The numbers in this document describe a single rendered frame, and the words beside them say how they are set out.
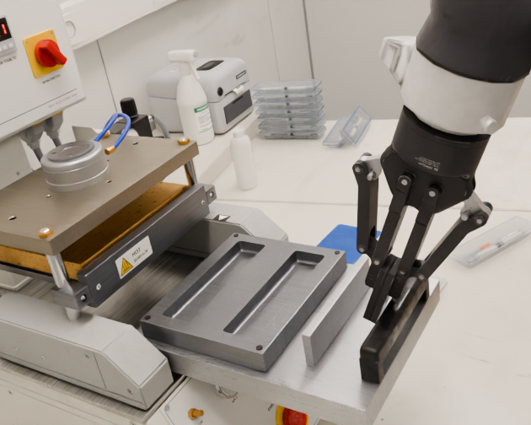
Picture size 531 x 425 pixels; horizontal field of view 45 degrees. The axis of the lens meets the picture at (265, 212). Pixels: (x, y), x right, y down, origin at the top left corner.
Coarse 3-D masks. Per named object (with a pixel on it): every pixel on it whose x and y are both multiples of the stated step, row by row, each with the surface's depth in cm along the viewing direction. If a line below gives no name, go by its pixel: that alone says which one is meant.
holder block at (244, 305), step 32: (224, 256) 83; (256, 256) 81; (288, 256) 80; (320, 256) 79; (192, 288) 78; (224, 288) 76; (256, 288) 75; (288, 288) 77; (320, 288) 74; (160, 320) 72; (192, 320) 71; (224, 320) 70; (256, 320) 72; (288, 320) 69; (224, 352) 68; (256, 352) 65
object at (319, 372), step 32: (352, 288) 71; (320, 320) 66; (352, 320) 71; (416, 320) 70; (192, 352) 70; (288, 352) 68; (320, 352) 66; (352, 352) 66; (224, 384) 69; (256, 384) 66; (288, 384) 64; (320, 384) 63; (352, 384) 63; (384, 384) 63; (320, 416) 63; (352, 416) 61
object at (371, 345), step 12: (408, 288) 68; (420, 288) 69; (396, 300) 66; (408, 300) 67; (384, 312) 65; (396, 312) 65; (408, 312) 67; (384, 324) 63; (396, 324) 64; (372, 336) 62; (384, 336) 62; (396, 336) 64; (360, 348) 61; (372, 348) 61; (384, 348) 62; (360, 360) 62; (372, 360) 61; (372, 372) 62
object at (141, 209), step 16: (144, 192) 88; (160, 192) 87; (176, 192) 86; (128, 208) 84; (144, 208) 84; (160, 208) 84; (112, 224) 81; (128, 224) 80; (80, 240) 78; (96, 240) 78; (112, 240) 77; (0, 256) 82; (16, 256) 80; (32, 256) 78; (64, 256) 75; (80, 256) 75; (96, 256) 75; (16, 272) 82; (32, 272) 80; (48, 272) 78
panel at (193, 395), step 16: (192, 384) 74; (208, 384) 76; (176, 400) 72; (192, 400) 74; (208, 400) 75; (224, 400) 77; (240, 400) 79; (256, 400) 80; (176, 416) 72; (192, 416) 72; (208, 416) 75; (224, 416) 76; (240, 416) 78; (256, 416) 80; (272, 416) 82
